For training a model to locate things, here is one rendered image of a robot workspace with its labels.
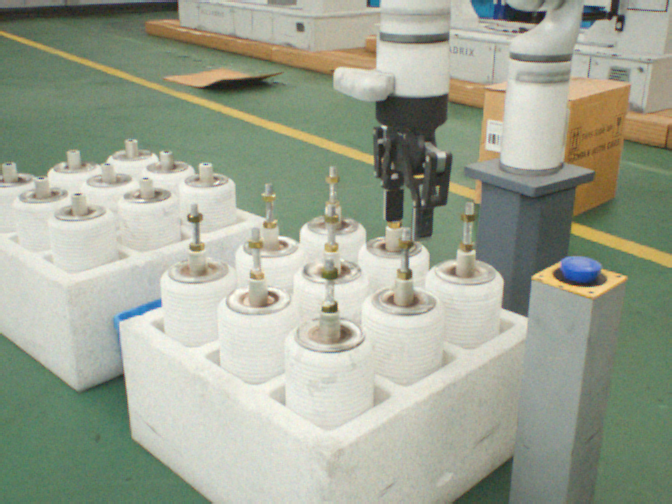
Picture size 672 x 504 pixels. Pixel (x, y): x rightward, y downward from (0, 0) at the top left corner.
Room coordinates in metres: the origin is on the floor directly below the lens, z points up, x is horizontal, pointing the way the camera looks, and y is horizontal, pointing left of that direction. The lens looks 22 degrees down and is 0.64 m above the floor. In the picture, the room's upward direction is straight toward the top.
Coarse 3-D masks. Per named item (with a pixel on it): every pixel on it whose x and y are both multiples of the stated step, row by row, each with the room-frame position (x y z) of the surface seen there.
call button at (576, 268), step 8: (576, 256) 0.75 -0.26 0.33; (560, 264) 0.73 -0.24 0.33; (568, 264) 0.73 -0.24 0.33; (576, 264) 0.73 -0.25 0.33; (584, 264) 0.73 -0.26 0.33; (592, 264) 0.73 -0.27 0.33; (600, 264) 0.73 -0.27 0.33; (568, 272) 0.72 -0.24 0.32; (576, 272) 0.72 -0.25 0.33; (584, 272) 0.71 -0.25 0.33; (592, 272) 0.71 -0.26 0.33; (600, 272) 0.72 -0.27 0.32; (576, 280) 0.72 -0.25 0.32; (584, 280) 0.72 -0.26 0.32; (592, 280) 0.72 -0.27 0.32
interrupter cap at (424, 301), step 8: (384, 288) 0.83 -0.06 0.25; (392, 288) 0.83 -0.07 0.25; (416, 288) 0.83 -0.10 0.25; (376, 296) 0.81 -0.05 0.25; (384, 296) 0.81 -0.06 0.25; (392, 296) 0.82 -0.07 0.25; (416, 296) 0.81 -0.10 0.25; (424, 296) 0.81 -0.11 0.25; (432, 296) 0.81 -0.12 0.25; (376, 304) 0.79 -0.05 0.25; (384, 304) 0.79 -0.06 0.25; (392, 304) 0.80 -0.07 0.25; (416, 304) 0.80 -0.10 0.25; (424, 304) 0.79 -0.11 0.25; (432, 304) 0.79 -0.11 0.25; (392, 312) 0.77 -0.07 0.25; (400, 312) 0.77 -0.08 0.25; (408, 312) 0.77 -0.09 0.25; (416, 312) 0.77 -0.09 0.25; (424, 312) 0.77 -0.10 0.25
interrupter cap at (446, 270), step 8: (440, 264) 0.90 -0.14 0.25; (448, 264) 0.91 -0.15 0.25; (480, 264) 0.91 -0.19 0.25; (440, 272) 0.88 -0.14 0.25; (448, 272) 0.88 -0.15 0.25; (480, 272) 0.88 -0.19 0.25; (488, 272) 0.88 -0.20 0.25; (448, 280) 0.86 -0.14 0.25; (456, 280) 0.86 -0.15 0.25; (464, 280) 0.86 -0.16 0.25; (472, 280) 0.86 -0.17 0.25; (480, 280) 0.86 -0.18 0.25; (488, 280) 0.86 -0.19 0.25
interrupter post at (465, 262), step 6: (462, 252) 0.88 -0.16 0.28; (474, 252) 0.88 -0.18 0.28; (456, 258) 0.89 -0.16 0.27; (462, 258) 0.88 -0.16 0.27; (468, 258) 0.87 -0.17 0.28; (474, 258) 0.88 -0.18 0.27; (456, 264) 0.88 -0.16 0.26; (462, 264) 0.88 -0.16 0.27; (468, 264) 0.87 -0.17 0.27; (474, 264) 0.88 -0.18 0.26; (456, 270) 0.88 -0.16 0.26; (462, 270) 0.88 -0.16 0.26; (468, 270) 0.87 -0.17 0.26
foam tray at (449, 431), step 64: (128, 320) 0.89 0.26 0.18; (512, 320) 0.89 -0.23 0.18; (128, 384) 0.88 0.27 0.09; (192, 384) 0.77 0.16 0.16; (384, 384) 0.74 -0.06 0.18; (448, 384) 0.74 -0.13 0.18; (512, 384) 0.84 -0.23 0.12; (192, 448) 0.78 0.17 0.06; (256, 448) 0.69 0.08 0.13; (320, 448) 0.62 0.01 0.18; (384, 448) 0.67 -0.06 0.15; (448, 448) 0.75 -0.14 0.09; (512, 448) 0.85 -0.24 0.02
